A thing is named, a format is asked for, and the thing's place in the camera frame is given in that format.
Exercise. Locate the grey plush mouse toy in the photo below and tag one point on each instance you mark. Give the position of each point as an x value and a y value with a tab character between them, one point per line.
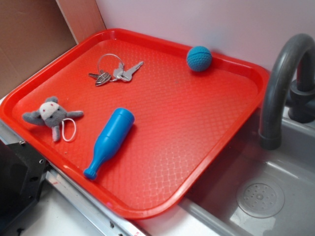
53	115

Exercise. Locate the brown cardboard panel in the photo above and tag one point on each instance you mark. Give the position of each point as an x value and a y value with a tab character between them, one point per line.
33	33

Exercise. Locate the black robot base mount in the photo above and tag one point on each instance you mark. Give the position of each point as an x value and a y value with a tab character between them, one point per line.
22	172

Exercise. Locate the blue textured ball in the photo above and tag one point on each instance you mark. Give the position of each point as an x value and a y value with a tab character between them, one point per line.
199	58

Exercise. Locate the grey plastic sink basin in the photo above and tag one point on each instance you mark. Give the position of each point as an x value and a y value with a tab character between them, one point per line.
249	191

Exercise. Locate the blue plastic bottle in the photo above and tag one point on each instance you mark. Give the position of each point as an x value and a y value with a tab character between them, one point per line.
110	140

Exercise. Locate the aluminium frame rail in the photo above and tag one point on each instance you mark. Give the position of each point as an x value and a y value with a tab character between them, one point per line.
102	218

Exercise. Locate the red plastic tray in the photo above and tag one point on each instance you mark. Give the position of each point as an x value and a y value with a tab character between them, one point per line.
183	119

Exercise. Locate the grey toy faucet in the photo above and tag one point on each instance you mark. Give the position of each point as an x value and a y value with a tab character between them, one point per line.
292	84

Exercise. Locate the silver key bunch on ring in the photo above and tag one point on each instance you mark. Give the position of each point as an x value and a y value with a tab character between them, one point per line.
119	74

